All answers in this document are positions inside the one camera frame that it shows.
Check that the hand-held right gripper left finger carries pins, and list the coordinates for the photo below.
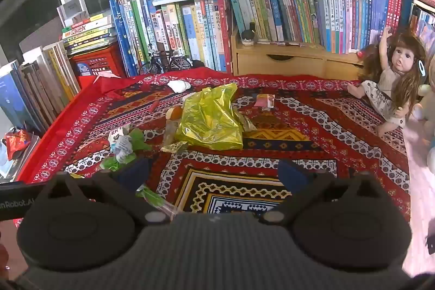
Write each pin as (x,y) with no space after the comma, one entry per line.
(133,171)

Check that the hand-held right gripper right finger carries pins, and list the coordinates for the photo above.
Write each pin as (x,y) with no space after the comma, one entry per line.
(291,174)

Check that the green plastic bag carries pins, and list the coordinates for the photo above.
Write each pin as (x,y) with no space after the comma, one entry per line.
(141,140)

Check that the rice snack packet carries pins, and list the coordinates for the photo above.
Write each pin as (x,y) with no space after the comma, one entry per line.
(115,137)

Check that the clear plastic wrapper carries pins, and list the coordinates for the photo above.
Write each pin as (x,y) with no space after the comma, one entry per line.
(171,140)

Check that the yellow plastic bag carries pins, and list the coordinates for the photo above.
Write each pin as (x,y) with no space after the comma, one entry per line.
(207,120)

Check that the row of leaning grey books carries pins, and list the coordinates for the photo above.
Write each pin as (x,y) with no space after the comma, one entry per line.
(37,89)

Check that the row of tall picture books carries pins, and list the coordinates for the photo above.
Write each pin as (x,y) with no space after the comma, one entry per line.
(176,31)

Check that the stack of flat-lying books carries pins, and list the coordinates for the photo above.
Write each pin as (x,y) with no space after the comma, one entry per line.
(88,31)

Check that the row of slim colourful books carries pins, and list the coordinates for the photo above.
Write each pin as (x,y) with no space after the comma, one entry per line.
(272,1)

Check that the row of blue-spined books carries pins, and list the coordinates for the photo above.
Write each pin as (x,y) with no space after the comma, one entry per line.
(360,11)

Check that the red patterned tablecloth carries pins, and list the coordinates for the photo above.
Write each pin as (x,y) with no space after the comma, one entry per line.
(306,140)

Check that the red snack wrapper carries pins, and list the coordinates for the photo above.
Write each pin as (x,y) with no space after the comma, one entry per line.
(17,144)

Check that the red sausage stick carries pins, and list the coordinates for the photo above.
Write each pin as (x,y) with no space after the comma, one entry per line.
(159,105)

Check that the orange peel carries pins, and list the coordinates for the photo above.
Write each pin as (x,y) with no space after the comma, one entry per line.
(176,113)

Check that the pink small packet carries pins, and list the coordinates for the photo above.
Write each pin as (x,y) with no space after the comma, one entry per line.
(265,102)

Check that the white crumpled tissue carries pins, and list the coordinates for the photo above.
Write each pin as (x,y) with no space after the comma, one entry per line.
(178,86)

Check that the wooden drawer organiser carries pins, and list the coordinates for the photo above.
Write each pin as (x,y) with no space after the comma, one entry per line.
(289,62)

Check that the black model bicycle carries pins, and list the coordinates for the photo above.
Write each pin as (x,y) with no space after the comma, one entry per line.
(163,62)

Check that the blue picture card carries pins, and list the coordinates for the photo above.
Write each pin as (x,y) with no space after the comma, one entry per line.
(84,69)

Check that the red plastic crate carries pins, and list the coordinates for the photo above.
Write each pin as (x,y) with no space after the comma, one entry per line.
(102,59)

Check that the long-haired doll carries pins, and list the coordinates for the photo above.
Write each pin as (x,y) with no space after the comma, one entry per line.
(390,86)

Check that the small black figurine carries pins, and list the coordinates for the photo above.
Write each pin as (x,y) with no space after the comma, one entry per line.
(248,35)

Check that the pale plush toy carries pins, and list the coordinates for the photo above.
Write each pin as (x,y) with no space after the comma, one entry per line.
(426,106)

